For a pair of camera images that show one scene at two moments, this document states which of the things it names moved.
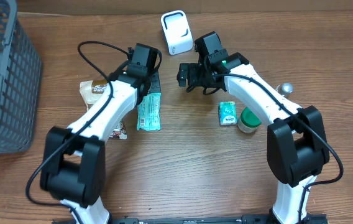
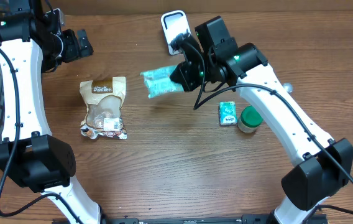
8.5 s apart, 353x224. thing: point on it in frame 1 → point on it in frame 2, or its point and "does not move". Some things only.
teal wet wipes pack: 148,112 → 158,82
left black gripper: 155,83 → 79,45
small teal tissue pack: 227,112 does not move
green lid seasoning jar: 248,121 does not move
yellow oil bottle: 285,89 does not move
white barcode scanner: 176,32 does not move
